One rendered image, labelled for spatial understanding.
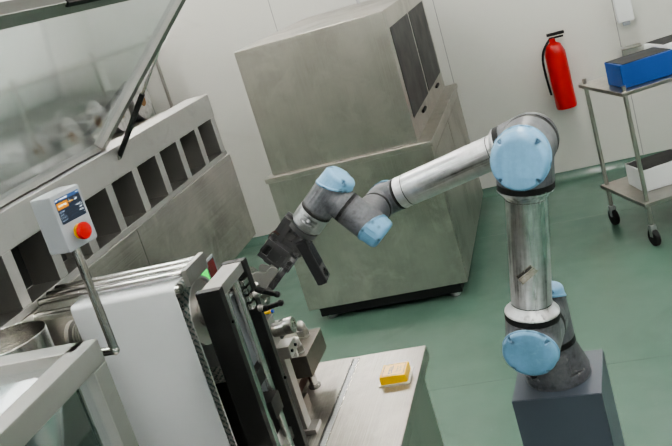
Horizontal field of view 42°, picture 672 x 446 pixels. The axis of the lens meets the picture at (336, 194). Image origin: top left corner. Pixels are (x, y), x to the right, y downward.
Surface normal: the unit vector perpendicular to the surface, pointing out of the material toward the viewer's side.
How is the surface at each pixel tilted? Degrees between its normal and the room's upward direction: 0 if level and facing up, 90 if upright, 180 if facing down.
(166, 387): 90
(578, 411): 90
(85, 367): 90
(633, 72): 90
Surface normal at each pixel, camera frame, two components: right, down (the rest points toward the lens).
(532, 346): -0.33, 0.46
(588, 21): -0.22, 0.31
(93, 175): 0.94, -0.21
